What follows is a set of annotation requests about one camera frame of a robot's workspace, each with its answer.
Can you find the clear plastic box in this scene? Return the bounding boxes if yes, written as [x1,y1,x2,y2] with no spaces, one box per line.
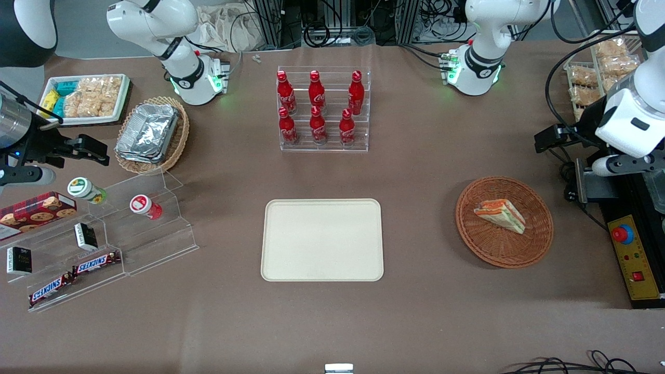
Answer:
[643,168,665,215]

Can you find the Snickers chocolate bar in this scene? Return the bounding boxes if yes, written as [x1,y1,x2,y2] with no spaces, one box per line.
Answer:
[28,272,76,308]
[72,250,122,276]

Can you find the red drink bottle white lid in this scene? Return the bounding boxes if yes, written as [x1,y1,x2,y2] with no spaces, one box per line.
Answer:
[129,194,163,220]

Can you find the clear bag of fried snacks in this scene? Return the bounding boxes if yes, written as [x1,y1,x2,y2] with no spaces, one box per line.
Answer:
[568,66,599,87]
[600,56,641,79]
[568,86,602,108]
[594,39,628,58]

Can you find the small black chocolate box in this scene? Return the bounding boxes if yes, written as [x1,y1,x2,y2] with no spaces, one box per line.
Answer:
[74,222,99,251]
[6,246,33,275]

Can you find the green drink bottle sunflower lid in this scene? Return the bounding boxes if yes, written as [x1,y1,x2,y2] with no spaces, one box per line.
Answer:
[67,176,108,205]

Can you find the aluminium profile frame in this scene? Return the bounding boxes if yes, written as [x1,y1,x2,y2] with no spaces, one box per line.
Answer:
[254,0,285,48]
[396,0,422,45]

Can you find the beige crumpled cloth bag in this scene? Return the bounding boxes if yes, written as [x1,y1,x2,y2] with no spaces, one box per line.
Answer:
[194,2,261,53]

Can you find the clear acrylic step shelf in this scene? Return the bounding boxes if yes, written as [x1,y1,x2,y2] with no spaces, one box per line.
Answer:
[0,168,200,313]

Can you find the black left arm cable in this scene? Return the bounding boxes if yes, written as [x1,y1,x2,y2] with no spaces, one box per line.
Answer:
[544,29,643,137]

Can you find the triangular sandwich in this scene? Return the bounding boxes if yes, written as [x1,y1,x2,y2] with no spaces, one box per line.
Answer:
[473,199,527,235]

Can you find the cream rectangular tray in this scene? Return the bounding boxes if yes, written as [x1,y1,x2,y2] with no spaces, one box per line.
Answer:
[260,198,384,283]

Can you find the yellow snack packet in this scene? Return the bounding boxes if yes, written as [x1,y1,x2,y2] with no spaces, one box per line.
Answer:
[41,87,61,113]

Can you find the round brown wicker basket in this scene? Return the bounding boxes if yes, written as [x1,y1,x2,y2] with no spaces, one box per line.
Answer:
[455,176,554,270]

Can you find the yellow emergency stop control box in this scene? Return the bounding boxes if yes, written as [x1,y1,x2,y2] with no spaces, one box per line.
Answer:
[607,213,663,302]

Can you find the red chocolate chip cookie box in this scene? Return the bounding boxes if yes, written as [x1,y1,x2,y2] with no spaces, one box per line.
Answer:
[0,192,78,242]

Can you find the grey metal mounting plate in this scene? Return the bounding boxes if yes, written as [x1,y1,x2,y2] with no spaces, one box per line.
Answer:
[574,157,620,205]

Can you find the clear acrylic bottle rack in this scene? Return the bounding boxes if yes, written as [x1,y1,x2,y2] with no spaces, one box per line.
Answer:
[276,65,373,153]

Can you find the grey black right gripper body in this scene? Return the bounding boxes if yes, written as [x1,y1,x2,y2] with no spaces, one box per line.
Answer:
[0,98,69,169]

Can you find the coiled black cable bundle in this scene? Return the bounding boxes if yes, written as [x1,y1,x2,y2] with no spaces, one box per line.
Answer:
[303,23,376,48]

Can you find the oval light wicker basket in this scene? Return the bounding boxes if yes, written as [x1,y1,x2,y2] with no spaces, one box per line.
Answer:
[114,96,190,175]

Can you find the white rectangular snack tray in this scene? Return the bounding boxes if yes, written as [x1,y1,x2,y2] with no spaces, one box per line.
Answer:
[38,73,130,126]

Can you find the black floor cables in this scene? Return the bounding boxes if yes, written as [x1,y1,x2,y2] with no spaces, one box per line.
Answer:
[498,350,665,374]

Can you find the clear bag of rice crackers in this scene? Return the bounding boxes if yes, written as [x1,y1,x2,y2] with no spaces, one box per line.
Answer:
[63,76,123,118]

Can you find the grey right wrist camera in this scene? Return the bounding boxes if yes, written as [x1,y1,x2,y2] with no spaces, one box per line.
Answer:
[0,165,56,189]

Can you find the aluminium foil container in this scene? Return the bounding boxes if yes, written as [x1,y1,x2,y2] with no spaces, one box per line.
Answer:
[115,103,180,159]
[115,151,168,166]

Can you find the red cola bottle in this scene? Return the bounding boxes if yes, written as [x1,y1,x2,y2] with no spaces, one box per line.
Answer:
[308,70,327,114]
[309,105,328,145]
[277,106,300,146]
[276,71,298,116]
[339,108,357,148]
[348,70,366,116]

